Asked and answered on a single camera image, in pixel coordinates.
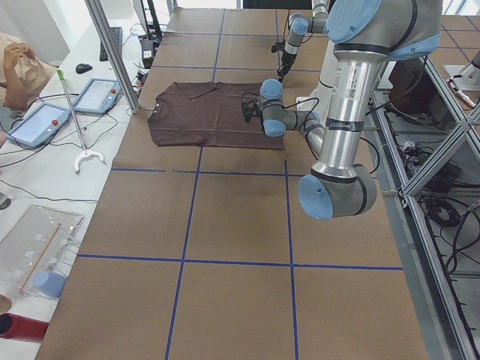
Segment white reacher grabber tool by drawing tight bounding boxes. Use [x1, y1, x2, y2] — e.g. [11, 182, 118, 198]
[56, 70, 106, 175]

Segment aluminium frame post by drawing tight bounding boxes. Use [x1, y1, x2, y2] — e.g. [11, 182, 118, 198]
[85, 0, 140, 114]

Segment blue teach pendant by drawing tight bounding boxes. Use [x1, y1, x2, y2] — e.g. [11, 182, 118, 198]
[6, 103, 71, 148]
[73, 78, 122, 115]

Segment black computer mouse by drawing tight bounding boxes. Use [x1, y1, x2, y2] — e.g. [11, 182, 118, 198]
[75, 63, 93, 74]

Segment red fire extinguisher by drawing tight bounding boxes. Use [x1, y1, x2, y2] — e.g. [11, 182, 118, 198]
[1, 313, 49, 343]

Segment black keyboard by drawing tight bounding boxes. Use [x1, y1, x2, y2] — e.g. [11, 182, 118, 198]
[99, 25, 124, 63]

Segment far blue teach pendant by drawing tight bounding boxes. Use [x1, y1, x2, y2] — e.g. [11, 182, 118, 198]
[73, 78, 122, 115]

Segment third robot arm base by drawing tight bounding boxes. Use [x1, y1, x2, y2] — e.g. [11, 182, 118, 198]
[444, 52, 479, 91]

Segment clear plastic bag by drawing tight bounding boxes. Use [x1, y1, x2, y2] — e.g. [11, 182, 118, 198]
[1, 205, 83, 299]

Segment person in beige shirt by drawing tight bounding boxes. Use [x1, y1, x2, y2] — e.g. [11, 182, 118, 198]
[1, 32, 57, 119]

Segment near blue teach pendant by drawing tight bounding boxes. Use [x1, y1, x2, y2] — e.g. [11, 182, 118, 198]
[6, 103, 71, 148]

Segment blue plastic cup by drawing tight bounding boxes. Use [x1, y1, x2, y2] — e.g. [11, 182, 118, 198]
[33, 271, 67, 299]

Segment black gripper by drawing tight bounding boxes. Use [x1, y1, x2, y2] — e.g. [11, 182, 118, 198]
[241, 98, 260, 123]
[277, 52, 296, 84]

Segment dark brown t-shirt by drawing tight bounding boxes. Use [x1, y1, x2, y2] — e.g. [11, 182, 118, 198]
[148, 82, 284, 150]

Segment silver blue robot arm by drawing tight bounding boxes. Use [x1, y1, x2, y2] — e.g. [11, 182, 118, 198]
[241, 1, 443, 219]
[271, 1, 335, 83]

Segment aluminium frame rack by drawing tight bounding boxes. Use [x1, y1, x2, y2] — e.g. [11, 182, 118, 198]
[367, 48, 479, 359]

